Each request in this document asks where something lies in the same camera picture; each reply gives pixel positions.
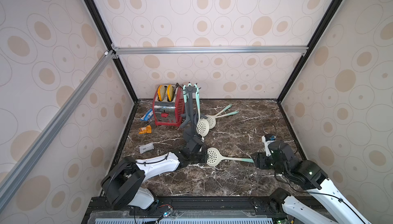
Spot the grey skimmer front side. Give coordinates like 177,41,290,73
179,114,191,129

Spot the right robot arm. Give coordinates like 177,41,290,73
252,141,369,224

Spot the left aluminium rail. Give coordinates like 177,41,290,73
1,50,115,211

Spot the cream skimmer pile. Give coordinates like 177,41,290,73
214,104,232,117
206,111,239,129

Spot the blue snack packet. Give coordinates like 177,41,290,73
140,109,154,121

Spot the grey utensil rack stand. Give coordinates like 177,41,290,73
180,82,204,143

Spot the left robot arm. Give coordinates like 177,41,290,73
101,135,207,210

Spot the grey skimmer teal handle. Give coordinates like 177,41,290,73
183,85,188,113

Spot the back aluminium rail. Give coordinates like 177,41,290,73
106,46,309,55

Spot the yellow toast slice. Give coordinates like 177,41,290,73
166,84,175,102
157,85,166,102

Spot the red chrome toaster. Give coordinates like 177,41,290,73
152,83,184,127

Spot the aluminium rail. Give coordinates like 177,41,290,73
106,46,309,55
1,50,115,211

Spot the left yellow toast slice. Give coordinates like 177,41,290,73
157,85,166,102

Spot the orange snack packet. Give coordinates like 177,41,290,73
138,125,152,135

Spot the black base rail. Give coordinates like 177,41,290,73
81,196,287,224

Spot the right yellow toast slice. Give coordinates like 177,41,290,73
166,84,175,102

